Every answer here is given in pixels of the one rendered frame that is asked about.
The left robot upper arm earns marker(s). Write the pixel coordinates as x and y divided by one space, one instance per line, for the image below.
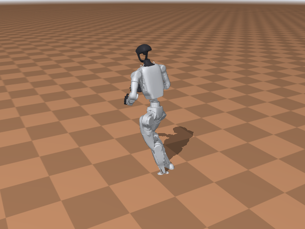
135 76

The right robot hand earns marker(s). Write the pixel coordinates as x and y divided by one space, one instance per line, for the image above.
139 89

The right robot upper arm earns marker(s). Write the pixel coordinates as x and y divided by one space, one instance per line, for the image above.
165 77

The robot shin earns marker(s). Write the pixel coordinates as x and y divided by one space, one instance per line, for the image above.
159 157
165 155

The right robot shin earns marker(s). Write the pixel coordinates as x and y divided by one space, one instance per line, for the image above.
165 155

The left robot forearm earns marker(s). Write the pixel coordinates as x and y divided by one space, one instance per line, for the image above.
128 101

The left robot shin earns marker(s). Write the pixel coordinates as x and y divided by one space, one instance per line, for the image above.
159 157

